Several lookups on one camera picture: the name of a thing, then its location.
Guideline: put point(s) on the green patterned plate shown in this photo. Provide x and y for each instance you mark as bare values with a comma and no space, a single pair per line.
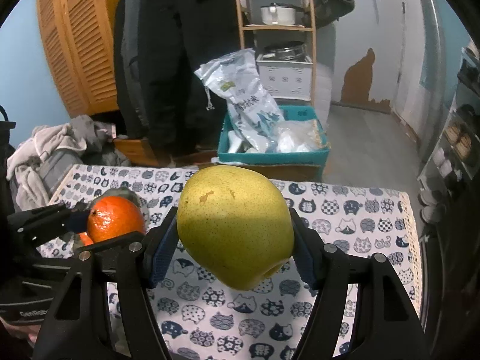
119,193

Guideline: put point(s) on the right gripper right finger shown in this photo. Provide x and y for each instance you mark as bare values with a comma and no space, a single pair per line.
386,325

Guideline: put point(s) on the shoe rack with shoes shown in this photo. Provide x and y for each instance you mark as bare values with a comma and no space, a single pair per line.
452,168

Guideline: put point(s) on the yellow pear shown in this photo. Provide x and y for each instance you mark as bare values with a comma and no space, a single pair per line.
235,223

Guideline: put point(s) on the wooden shelf rack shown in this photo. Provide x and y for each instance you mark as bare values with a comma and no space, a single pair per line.
283,34

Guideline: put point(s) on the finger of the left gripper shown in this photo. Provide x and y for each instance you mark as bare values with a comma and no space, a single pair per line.
108,249
50,221

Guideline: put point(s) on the teal plastic crate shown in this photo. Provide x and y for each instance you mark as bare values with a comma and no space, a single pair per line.
301,115

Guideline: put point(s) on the wooden drawer box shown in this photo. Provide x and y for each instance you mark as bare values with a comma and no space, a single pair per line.
141,152

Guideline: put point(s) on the white door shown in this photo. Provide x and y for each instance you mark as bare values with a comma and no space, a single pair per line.
369,51

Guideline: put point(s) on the white cooking pot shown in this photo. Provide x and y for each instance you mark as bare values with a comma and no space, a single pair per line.
280,14

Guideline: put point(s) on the clear plastic bag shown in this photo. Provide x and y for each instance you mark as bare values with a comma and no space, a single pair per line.
299,136

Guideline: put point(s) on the large orange front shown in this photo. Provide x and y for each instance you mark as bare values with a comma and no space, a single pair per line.
85,239

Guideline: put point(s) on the pile of grey clothes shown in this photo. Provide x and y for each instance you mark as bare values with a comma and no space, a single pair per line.
39,164

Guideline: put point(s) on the small mandarin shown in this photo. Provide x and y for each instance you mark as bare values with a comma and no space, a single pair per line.
114,216

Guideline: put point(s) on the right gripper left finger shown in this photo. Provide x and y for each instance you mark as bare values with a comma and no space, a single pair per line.
139,267

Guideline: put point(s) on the steel pot on box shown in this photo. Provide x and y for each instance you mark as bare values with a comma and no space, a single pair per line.
286,51

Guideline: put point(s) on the black hanging jacket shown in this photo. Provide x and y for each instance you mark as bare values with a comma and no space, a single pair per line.
158,46

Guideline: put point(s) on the white rice bag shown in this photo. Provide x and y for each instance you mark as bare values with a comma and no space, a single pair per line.
252,110

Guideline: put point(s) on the wooden louvered wardrobe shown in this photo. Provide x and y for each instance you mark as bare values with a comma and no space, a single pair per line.
77,37

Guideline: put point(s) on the cat pattern tablecloth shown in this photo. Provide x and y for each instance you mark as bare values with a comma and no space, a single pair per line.
199,317

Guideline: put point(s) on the white patterned storage box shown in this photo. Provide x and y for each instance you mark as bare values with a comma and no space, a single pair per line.
286,79

